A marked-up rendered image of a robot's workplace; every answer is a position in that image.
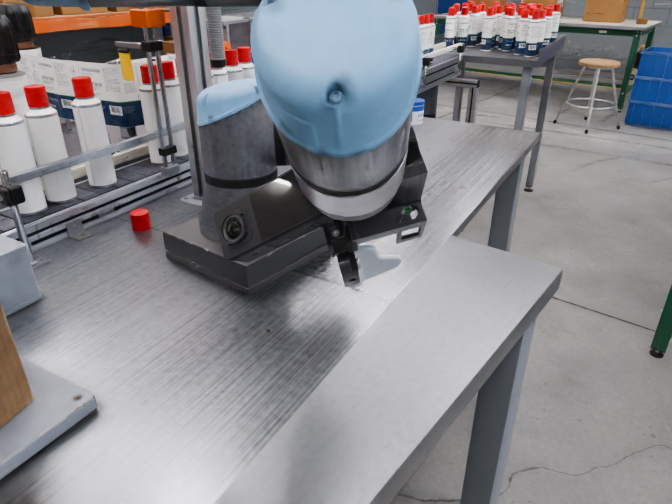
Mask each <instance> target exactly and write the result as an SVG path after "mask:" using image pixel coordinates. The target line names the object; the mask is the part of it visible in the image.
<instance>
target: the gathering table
mask: <svg viewBox="0 0 672 504"><path fill-rule="evenodd" d="M566 36H567V35H566V34H557V38H556V41H554V42H552V43H550V44H549V45H547V46H546V47H544V48H541V49H540V50H539V55H538V57H535V58H532V59H529V58H524V56H514V55H513V54H514V52H513V51H512V52H510V53H504V52H501V51H498V48H497V49H493V50H491V52H480V48H481V45H479V46H476V48H467V49H466V51H464V52H463V53H462V55H463V65H462V73H461V74H460V75H458V76H457V78H464V77H465V68H466V62H469V63H481V64H494V65H506V66H519V67H523V72H522V78H521V85H520V91H519V98H518V104H517V110H516V117H515V123H514V129H520V130H523V127H524V121H525V115H526V109H527V102H528V96H529V90H530V84H531V78H532V72H533V68H537V67H539V66H540V65H542V64H543V63H545V62H546V61H547V65H546V71H545V77H544V82H543V88H542V94H541V100H540V105H539V111H538V117H537V123H536V128H535V132H542V133H543V128H544V122H545V117H546V111H547V106H548V100H549V95H550V89H551V84H552V78H553V73H554V67H555V62H556V56H557V54H558V53H560V52H561V51H563V50H564V46H565V39H566ZM444 37H445V33H443V34H440V35H436V36H435V38H434V45H437V44H440V43H443V42H444ZM462 96H463V87H461V86H456V88H455V98H454V108H453V118H452V121H458V122H460V114H461V105H462ZM541 139H542V136H541ZM541 139H540V140H539V142H538V143H537V144H536V145H535V146H534V147H533V149H532V151H531V157H530V163H529V168H528V174H527V180H526V187H528V188H525V189H524V191H526V192H533V189H531V187H532V186H533V183H534V177H535V172H536V166H537V161H538V155H539V150H540V144H541Z"/></svg>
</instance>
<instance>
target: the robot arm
mask: <svg viewBox="0 0 672 504"><path fill-rule="evenodd" d="M22 1H24V2H26V3H28V4H31V5H36V6H54V7H79V8H81V9H82V10H83V11H91V10H92V9H91V7H174V6H195V7H258V6H259V7H258V8H257V10H256V11H255V14H254V17H253V21H252V26H251V34H250V42H251V52H252V57H253V61H254V68H255V78H247V79H240V80H234V81H229V82H224V83H220V84H217V85H214V86H211V87H208V88H206V89H204V90H203V91H202V92H201V93H200V94H199V95H198V97H197V102H196V104H197V117H198V120H197V126H198V127H199V135H200V143H201V151H202V160H203V168H204V176H205V190H204V195H203V201H202V207H201V210H200V213H199V225H200V231H201V233H202V234H203V235H204V236H205V237H207V238H208V239H210V240H213V241H216V242H220V243H221V247H222V250H223V254H224V258H225V259H226V260H232V261H243V262H250V261H252V260H254V259H256V258H258V257H260V256H262V255H264V254H267V253H269V252H271V251H273V250H275V249H277V248H279V247H281V246H283V245H285V244H287V243H289V242H291V241H293V240H295V239H297V238H299V237H301V236H303V235H305V234H307V233H309V232H311V231H313V230H315V229H317V228H319V227H320V228H323V229H324V233H325V237H326V240H327V244H328V247H329V250H330V254H331V257H332V258H333V257H337V261H338V264H339V268H340V271H341V275H342V278H343V282H344V285H345V287H349V288H356V287H359V286H361V285H362V284H363V282H364V281H365V280H367V279H369V278H372V277H374V276H377V275H379V274H382V273H384V272H387V271H389V270H392V269H394V268H396V267H398V266H399V265H400V264H401V262H402V258H401V256H399V255H380V254H378V252H377V248H376V247H375V246H374V245H371V244H363V245H359V246H358V245H357V244H361V243H365V242H368V241H372V240H376V239H379V238H383V237H386V236H390V235H394V234H397V237H396V243H397V244H399V243H402V242H406V241H410V240H413V239H417V238H420V237H422V235H423V232H424V228H425V225H426V222H427V218H426V215H425V212H424V209H423V206H422V202H421V198H422V194H423V190H424V186H425V182H426V178H427V174H428V171H427V168H426V165H425V162H424V160H423V157H422V155H421V153H420V150H419V146H418V142H417V139H416V135H415V132H414V129H413V126H411V119H412V112H413V105H414V102H415V100H416V97H417V94H418V90H419V86H420V81H421V76H422V47H421V41H420V26H419V19H418V15H417V11H416V8H415V5H414V3H413V1H412V0H22ZM410 126H411V127H410ZM277 166H291V167H292V169H290V170H288V171H287V172H285V173H283V174H281V175H280V176H278V171H277ZM415 209H417V211H418V214H417V216H416V218H414V219H412V217H411V214H410V213H411V212H413V211H415ZM417 227H419V229H418V232H415V233H411V234H407V235H404V236H402V231H406V230H410V229H413V228H417ZM335 254H336V256H335ZM357 257H358V258H359V261H356V259H357Z"/></svg>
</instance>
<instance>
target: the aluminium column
mask: <svg viewBox="0 0 672 504"><path fill-rule="evenodd" d="M169 11H170V19H171V26H172V34H173V41H174V49H175V56H176V64H177V72H178V79H179V87H180V94H181V102H182V109H183V117H184V125H185V132H186V140H187V147H188V155H189V163H190V170H191V178H192V185H193V193H194V198H196V199H200V200H203V195H204V190H205V176H204V168H203V160H202V151H201V143H200V135H199V127H198V126H197V120H198V117H197V104H196V102H197V97H198V95H199V94H200V93H201V92H202V91H203V90H204V89H206V88H208V87H211V86H212V76H211V67H210V57H209V47H208V38H207V28H206V19H205V9H204V7H195V6H174V7H169Z"/></svg>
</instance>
